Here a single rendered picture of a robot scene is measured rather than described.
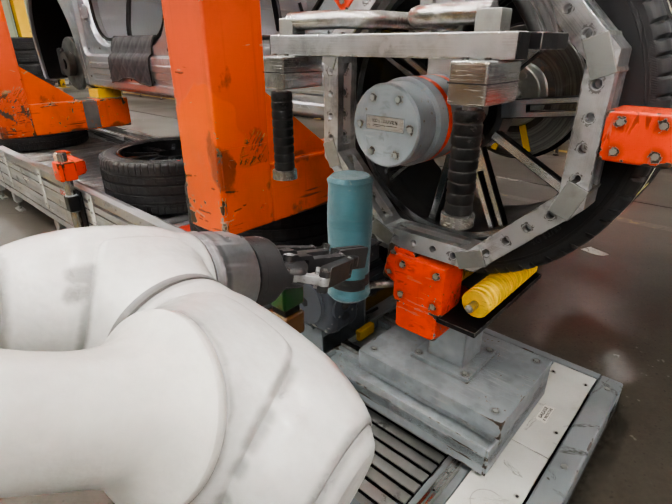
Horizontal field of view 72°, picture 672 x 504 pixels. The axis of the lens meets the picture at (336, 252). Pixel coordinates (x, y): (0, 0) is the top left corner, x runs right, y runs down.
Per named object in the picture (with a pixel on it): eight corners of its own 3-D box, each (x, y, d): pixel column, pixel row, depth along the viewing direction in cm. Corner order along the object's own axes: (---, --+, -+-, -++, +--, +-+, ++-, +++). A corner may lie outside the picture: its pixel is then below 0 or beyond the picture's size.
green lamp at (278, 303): (305, 303, 67) (304, 279, 66) (284, 314, 65) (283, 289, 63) (286, 294, 70) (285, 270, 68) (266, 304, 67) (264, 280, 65)
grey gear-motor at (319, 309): (411, 325, 159) (419, 231, 145) (328, 385, 131) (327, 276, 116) (370, 306, 170) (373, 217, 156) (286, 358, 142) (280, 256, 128)
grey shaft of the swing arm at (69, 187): (97, 259, 214) (72, 152, 194) (85, 263, 211) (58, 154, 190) (89, 254, 220) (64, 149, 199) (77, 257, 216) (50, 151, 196)
